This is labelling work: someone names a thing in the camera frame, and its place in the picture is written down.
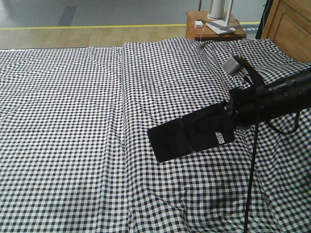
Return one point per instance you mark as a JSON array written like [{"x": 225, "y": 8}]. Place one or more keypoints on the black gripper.
[{"x": 246, "y": 107}]

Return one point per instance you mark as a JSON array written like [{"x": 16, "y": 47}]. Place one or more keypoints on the black foldable phone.
[{"x": 180, "y": 137}]

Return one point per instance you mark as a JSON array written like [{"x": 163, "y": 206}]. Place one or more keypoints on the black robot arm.
[{"x": 290, "y": 94}]

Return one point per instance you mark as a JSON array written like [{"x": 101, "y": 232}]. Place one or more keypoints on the wooden bed headboard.
[{"x": 288, "y": 25}]

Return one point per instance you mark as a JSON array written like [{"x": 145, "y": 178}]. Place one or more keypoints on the wooden nightstand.
[{"x": 205, "y": 33}]

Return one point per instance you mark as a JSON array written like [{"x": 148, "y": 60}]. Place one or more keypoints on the white charger adapter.
[{"x": 198, "y": 24}]

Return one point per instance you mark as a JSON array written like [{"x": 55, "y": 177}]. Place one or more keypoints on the white cylindrical speaker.
[{"x": 216, "y": 10}]

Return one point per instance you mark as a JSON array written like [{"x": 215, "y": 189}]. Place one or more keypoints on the grey metal pole stand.
[{"x": 200, "y": 5}]

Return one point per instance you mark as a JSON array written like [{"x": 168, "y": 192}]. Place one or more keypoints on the black white checkered bedsheet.
[{"x": 74, "y": 151}]

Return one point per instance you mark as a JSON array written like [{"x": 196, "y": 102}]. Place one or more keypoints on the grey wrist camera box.
[{"x": 233, "y": 65}]

